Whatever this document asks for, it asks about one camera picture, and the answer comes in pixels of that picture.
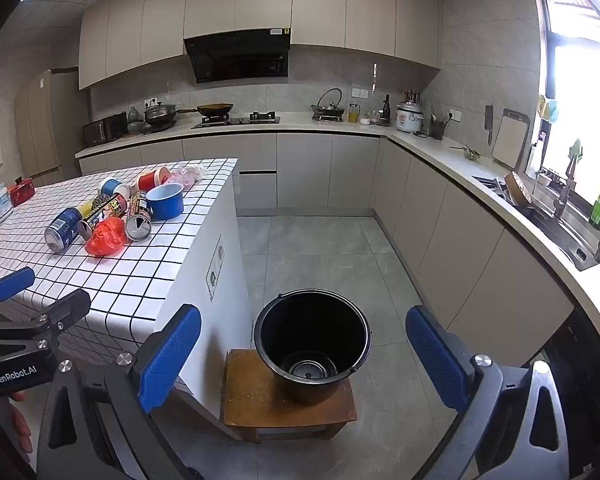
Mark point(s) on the beige cabinets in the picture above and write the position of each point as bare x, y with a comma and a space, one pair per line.
260, 5
420, 200

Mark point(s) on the green ceramic jar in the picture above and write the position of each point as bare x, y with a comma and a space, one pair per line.
134, 122

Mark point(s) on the dark wine bottle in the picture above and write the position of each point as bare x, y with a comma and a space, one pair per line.
386, 112

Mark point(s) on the checkered tablecloth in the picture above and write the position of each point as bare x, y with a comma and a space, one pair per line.
145, 270

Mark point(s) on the green vegetable stalk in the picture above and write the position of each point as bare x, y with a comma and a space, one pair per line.
467, 152

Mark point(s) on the white kitchen island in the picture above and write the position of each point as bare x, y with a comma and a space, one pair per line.
205, 340

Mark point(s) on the yellow packet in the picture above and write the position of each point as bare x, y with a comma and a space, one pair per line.
85, 207

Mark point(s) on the black gas stove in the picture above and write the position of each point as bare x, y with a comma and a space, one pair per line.
235, 120

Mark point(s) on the black microwave oven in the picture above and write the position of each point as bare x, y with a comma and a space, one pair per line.
104, 130

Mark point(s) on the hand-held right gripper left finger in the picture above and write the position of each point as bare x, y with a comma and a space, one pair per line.
170, 355

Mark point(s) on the kitchen sink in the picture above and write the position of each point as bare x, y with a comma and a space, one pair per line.
560, 235

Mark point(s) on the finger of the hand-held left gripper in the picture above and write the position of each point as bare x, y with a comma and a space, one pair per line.
67, 307
12, 282

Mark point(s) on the black yellow can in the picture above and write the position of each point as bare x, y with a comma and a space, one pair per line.
139, 220
104, 214

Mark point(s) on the red plastic bag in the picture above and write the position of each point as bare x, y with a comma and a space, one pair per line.
106, 237

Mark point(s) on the person's left hand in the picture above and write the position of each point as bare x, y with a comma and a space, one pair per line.
20, 430

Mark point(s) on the blue white paper cup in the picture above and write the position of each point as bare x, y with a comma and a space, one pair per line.
112, 188

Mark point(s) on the black range hood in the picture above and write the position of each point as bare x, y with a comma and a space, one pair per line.
235, 57

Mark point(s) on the grey pot with lid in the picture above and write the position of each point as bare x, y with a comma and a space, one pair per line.
160, 114

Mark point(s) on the black utensil holder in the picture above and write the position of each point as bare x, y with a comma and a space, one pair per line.
436, 130

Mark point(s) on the hanging cleaver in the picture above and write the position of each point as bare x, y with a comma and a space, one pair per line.
489, 120

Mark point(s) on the beige refrigerator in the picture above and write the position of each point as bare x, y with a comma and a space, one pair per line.
45, 125

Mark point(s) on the beige lower cabinets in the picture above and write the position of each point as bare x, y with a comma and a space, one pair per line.
420, 200

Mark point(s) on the blue drink can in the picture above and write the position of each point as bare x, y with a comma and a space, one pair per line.
64, 229

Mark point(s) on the wooden stool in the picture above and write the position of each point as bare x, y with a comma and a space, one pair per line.
250, 395

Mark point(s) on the steel faucet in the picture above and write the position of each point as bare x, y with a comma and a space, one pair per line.
562, 200

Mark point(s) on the yellow oil bottle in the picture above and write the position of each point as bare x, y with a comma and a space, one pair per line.
353, 116

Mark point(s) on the island power sockets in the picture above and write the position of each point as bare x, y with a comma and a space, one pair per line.
215, 270

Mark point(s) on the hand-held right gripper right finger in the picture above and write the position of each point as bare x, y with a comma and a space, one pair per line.
437, 365

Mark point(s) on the knife block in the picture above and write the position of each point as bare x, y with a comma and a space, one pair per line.
412, 96

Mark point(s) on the beige upper cabinets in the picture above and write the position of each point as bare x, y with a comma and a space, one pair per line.
260, 5

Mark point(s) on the beige cutting board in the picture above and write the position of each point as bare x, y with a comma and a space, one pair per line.
510, 142

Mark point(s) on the kitchen window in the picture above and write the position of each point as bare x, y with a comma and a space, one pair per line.
585, 110

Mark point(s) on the black plastic bucket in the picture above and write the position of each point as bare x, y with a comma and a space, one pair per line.
311, 330

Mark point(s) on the clear pink plastic bag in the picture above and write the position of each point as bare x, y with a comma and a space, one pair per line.
187, 175

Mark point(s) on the white rice cooker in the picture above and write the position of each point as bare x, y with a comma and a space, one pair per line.
410, 119

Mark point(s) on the blue white tissue pack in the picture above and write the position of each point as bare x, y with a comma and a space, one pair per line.
0, 205

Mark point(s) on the black wok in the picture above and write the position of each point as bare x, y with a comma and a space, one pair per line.
215, 109

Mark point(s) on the red box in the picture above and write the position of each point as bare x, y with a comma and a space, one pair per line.
22, 192

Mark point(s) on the red paper cup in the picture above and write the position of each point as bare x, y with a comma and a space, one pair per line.
151, 179

